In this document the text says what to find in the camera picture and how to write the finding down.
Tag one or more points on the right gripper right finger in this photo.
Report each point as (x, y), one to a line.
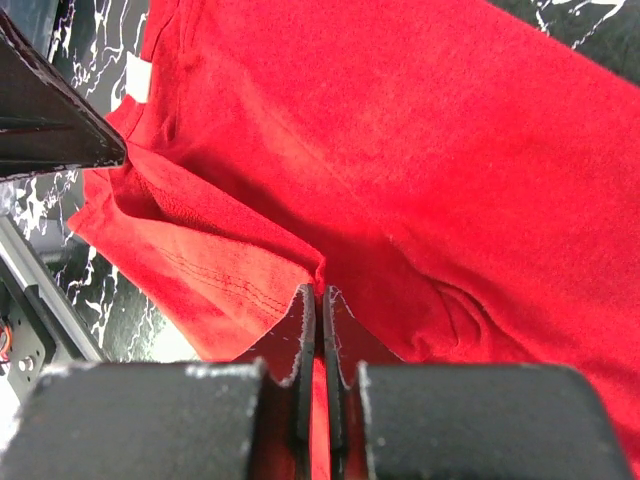
(347, 344)

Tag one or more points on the red t-shirt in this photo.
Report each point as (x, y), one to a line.
(470, 185)

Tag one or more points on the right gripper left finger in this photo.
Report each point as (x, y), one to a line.
(280, 442)

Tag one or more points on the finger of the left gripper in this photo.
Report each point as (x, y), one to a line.
(46, 126)

